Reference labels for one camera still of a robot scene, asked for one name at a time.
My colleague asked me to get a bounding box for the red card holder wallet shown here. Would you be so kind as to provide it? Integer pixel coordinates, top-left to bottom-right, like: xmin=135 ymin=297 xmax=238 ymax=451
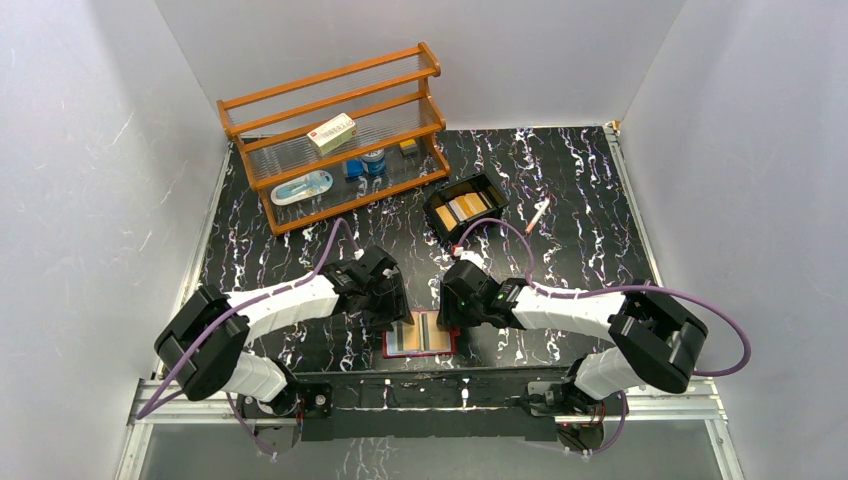
xmin=382 ymin=310 xmax=460 ymax=358

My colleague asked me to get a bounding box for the black plastic card tray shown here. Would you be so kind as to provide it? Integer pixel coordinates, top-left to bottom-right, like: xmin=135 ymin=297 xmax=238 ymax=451
xmin=423 ymin=171 xmax=509 ymax=245

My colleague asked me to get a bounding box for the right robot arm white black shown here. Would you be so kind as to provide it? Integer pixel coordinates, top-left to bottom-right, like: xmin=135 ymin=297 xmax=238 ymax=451
xmin=439 ymin=260 xmax=708 ymax=414

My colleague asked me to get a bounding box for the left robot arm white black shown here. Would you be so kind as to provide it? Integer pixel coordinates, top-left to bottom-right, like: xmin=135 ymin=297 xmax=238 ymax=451
xmin=154 ymin=246 xmax=411 ymax=416

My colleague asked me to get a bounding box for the gold card in tray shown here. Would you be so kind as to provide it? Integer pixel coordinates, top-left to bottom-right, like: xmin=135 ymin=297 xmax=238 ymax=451
xmin=435 ymin=205 xmax=458 ymax=232

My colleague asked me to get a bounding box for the white card stack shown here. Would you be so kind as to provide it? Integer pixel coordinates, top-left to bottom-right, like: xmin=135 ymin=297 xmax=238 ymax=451
xmin=448 ymin=192 xmax=489 ymax=221

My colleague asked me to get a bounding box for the small blue box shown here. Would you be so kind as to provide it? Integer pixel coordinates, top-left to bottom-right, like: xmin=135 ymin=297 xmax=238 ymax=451
xmin=342 ymin=159 xmax=365 ymax=181

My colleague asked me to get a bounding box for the white orange pen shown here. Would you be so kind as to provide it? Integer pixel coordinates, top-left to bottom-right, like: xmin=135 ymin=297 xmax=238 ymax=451
xmin=524 ymin=198 xmax=550 ymax=235

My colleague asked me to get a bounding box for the blue white round tin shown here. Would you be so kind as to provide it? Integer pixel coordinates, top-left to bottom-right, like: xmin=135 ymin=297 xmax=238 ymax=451
xmin=360 ymin=149 xmax=386 ymax=175

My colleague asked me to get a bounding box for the white blue blister pack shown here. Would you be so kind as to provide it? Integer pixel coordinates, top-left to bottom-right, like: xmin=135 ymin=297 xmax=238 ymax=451
xmin=270 ymin=170 xmax=334 ymax=206

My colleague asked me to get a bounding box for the small yellow black block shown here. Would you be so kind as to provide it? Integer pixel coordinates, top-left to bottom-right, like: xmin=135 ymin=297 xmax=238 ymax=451
xmin=398 ymin=139 xmax=419 ymax=158

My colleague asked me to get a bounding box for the orange wooden shelf rack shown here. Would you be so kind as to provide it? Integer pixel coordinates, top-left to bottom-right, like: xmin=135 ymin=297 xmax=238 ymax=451
xmin=217 ymin=42 xmax=450 ymax=235

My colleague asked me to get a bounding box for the white cardboard box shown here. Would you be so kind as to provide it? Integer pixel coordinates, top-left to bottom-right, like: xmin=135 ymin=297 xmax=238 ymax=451
xmin=306 ymin=113 xmax=358 ymax=157

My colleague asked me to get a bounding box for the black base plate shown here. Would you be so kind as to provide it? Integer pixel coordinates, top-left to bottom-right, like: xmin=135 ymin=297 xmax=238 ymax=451
xmin=235 ymin=370 xmax=627 ymax=444

